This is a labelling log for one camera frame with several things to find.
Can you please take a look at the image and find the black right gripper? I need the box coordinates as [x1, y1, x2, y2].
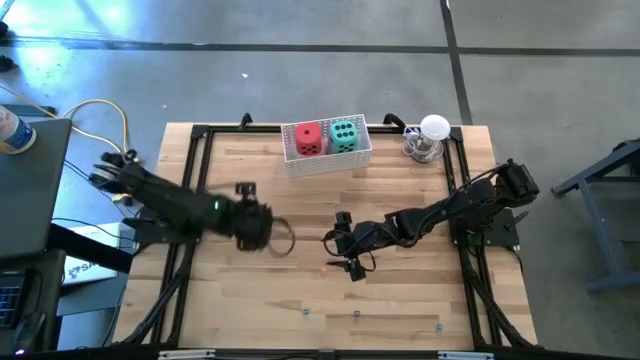
[323, 210, 391, 283]

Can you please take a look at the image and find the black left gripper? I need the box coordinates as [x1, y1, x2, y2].
[230, 181, 275, 253]

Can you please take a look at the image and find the large red foam die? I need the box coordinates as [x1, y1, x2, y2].
[293, 121, 324, 156]

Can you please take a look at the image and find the large green foam die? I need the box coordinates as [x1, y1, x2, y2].
[328, 120, 360, 155]

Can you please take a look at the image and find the white perforated basket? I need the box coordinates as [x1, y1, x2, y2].
[280, 113, 374, 180]

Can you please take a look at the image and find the black desk support bar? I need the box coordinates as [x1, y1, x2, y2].
[47, 222, 135, 275]

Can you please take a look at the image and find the white printed box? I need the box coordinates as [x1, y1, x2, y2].
[62, 222, 124, 287]

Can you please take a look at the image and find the black lower desk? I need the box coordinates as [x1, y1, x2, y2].
[0, 248, 69, 354]

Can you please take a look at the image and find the grey side desk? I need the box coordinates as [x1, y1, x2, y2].
[0, 118, 74, 260]

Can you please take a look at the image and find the black computer mouse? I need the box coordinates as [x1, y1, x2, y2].
[13, 312, 47, 354]

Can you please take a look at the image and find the white bottle blue label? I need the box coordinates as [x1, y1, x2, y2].
[0, 104, 38, 155]

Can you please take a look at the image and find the backlit black keyboard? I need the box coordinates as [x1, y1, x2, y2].
[0, 284, 24, 331]

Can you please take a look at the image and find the blue metal stand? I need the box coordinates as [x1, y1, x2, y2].
[551, 137, 640, 294]

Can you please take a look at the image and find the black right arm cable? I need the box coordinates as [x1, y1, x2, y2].
[322, 227, 377, 274]

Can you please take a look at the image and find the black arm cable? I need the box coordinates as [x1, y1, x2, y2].
[322, 227, 377, 274]
[267, 215, 297, 259]

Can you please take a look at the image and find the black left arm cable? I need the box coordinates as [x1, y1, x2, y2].
[267, 215, 297, 259]

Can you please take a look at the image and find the black aluminium table frame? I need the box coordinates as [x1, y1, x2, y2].
[112, 112, 539, 351]

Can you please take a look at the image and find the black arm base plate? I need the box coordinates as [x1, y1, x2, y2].
[447, 207, 521, 249]
[122, 205, 204, 246]

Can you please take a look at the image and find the white coiled cable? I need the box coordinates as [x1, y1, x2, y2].
[402, 125, 425, 157]

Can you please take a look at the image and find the white bracket bar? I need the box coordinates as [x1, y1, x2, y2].
[158, 349, 216, 360]
[438, 351, 494, 360]

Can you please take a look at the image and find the yellow cable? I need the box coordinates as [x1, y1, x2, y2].
[0, 84, 142, 204]

